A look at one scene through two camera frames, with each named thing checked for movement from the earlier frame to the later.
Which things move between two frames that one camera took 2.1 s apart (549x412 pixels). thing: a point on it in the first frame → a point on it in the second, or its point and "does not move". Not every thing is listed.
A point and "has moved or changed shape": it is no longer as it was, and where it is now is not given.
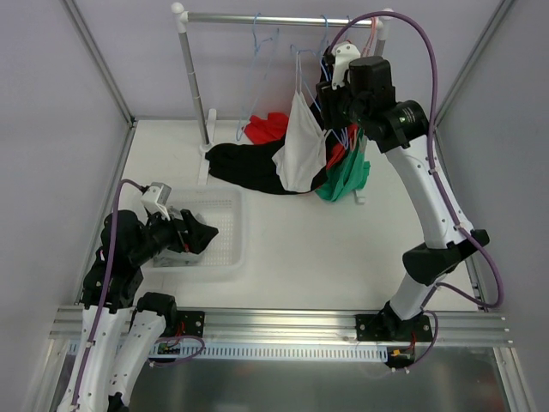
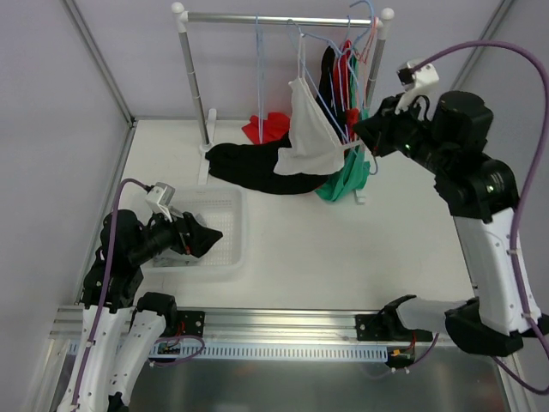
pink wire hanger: (374, 25) does not move
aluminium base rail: (311, 326) does not move
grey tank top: (166, 259) does not move
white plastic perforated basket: (223, 209) does not move
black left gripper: (181, 234) does not move
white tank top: (302, 156) has moved or changed shape
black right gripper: (325, 98) → (384, 126)
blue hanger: (299, 51) → (356, 142)
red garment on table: (265, 130) does not move
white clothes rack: (185, 17) does not move
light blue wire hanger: (265, 53) has moved or changed shape
